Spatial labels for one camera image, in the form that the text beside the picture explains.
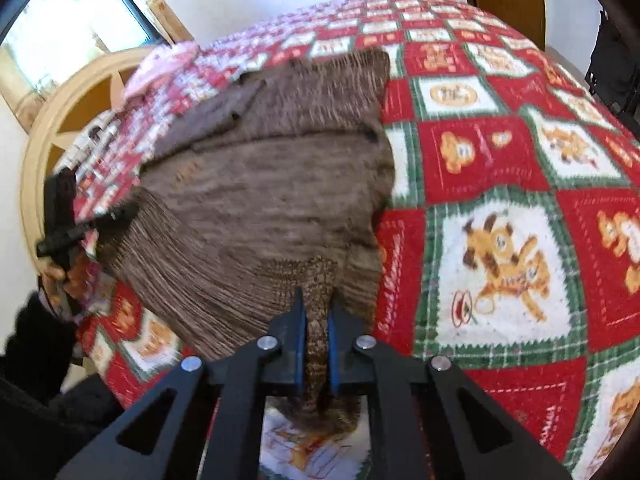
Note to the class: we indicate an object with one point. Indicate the brown knitted sweater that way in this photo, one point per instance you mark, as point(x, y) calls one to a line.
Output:
point(263, 193)

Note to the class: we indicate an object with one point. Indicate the window with dark frame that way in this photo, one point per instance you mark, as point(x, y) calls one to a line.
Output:
point(51, 40)

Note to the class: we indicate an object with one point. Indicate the red patchwork bear blanket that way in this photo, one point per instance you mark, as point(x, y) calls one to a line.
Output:
point(511, 240)

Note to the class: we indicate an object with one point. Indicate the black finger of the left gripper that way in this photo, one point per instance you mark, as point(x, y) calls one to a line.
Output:
point(115, 218)

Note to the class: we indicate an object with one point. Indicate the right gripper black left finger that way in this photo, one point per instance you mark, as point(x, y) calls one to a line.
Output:
point(204, 418)

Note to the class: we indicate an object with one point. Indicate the patterned beige pillow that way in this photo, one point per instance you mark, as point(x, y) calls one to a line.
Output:
point(91, 140)

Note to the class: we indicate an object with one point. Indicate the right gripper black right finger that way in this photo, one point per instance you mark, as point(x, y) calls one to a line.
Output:
point(428, 419)

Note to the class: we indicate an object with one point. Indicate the person's left hand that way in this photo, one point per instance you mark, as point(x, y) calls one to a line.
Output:
point(57, 284)

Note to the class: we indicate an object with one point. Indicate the beige patterned curtain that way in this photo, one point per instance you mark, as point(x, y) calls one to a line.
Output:
point(165, 20)

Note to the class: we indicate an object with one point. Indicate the pink pillow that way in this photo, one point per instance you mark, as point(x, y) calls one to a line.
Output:
point(158, 67)

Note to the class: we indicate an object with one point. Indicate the cream wooden headboard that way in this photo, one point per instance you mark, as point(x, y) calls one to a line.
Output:
point(94, 88)

